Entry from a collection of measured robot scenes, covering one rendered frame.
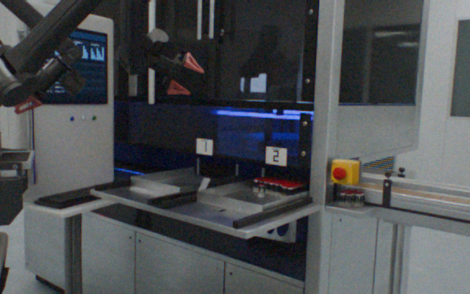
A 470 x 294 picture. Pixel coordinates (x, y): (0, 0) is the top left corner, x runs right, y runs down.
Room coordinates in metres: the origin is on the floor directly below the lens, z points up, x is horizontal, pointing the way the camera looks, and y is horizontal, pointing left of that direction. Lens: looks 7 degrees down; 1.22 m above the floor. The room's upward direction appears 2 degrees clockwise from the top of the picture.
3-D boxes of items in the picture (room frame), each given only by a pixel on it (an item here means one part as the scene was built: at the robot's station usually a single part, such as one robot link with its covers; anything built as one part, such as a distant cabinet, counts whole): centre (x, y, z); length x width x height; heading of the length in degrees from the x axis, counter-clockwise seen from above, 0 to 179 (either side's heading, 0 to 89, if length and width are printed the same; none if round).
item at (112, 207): (2.04, 0.54, 0.73); 1.98 x 0.01 x 0.25; 52
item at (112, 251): (2.41, 0.22, 0.44); 2.06 x 1.00 x 0.88; 52
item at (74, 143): (1.83, 0.77, 1.19); 0.50 x 0.19 x 0.78; 152
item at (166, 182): (1.64, 0.19, 0.90); 0.34 x 0.26 x 0.04; 142
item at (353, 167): (1.37, -0.35, 0.99); 0.08 x 0.07 x 0.07; 142
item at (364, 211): (1.39, -0.39, 0.87); 0.14 x 0.13 x 0.02; 142
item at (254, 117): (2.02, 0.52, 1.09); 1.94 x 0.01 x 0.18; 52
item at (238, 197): (1.43, -0.08, 0.90); 0.34 x 0.26 x 0.04; 142
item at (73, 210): (1.72, 0.62, 0.79); 0.45 x 0.28 x 0.03; 152
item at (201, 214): (1.48, 0.10, 0.87); 0.70 x 0.48 x 0.02; 52
